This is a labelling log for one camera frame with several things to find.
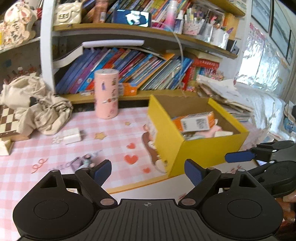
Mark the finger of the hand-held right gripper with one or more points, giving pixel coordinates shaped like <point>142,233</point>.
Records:
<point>277,144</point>
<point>240,156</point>

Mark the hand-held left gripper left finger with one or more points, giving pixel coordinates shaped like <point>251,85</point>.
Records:
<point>101,171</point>

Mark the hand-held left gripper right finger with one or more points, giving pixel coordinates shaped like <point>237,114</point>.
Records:
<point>193,171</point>

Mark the yellow cardboard box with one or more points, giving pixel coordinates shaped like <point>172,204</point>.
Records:
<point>203,153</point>

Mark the blue orange toothpaste box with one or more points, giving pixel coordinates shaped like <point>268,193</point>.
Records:
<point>194,122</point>

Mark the pink checked desktop mat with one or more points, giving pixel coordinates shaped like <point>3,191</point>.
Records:
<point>34,150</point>

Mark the small purple toy car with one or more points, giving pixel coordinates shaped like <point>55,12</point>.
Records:
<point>79,162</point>

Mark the orange cloth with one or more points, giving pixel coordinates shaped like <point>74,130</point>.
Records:
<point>289,208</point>

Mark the small white carton box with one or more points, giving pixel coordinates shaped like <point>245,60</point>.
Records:
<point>71,136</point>

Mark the stack of papers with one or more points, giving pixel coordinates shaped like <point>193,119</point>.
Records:
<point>222,97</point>

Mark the pink sticker-covered cylinder container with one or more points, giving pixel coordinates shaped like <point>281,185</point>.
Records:
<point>106,92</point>

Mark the silver foil sheet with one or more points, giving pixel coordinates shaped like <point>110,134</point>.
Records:
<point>261,62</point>

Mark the orange white flat box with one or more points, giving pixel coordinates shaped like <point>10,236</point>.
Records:
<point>129,89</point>

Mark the beige cloth bag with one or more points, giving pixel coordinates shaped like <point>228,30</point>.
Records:
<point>34,109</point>

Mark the red thick book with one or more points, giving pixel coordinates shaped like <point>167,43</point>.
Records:
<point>205,66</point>

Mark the wooden chessboard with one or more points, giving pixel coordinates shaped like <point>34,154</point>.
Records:
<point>8,120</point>

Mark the row of colourful books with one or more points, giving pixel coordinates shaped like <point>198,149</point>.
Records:
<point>129,64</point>

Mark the dark framed picture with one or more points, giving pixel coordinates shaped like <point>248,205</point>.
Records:
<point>279,27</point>
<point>260,14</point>

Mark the thick white paperback book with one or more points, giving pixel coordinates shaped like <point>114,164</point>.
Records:
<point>67,58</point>

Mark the silver foil container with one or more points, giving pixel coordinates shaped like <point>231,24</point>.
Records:
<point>218,37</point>

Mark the white lamp head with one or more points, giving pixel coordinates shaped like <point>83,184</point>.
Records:
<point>113,43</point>

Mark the white wooden bookshelf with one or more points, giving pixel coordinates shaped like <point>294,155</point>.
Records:
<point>46,46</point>

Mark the pen holder with pens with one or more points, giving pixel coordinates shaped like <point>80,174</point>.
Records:
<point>192,27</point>

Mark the small clear spray bottle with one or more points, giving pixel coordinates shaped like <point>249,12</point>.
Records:
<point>179,23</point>

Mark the pink spray bottle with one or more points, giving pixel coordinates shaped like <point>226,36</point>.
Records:
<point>171,14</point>

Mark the cream quilted handbag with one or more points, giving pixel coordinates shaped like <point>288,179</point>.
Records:
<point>68,12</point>

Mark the lucky cat decoration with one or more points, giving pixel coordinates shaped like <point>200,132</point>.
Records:
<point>16,25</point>

